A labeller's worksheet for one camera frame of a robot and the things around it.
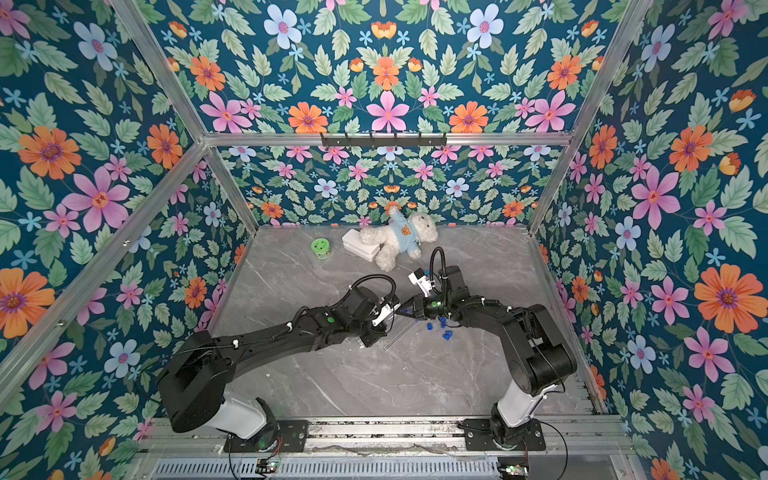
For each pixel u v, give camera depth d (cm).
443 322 93
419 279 84
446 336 91
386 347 88
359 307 65
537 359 47
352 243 109
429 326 93
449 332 91
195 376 46
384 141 93
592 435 75
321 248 108
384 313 70
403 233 108
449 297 75
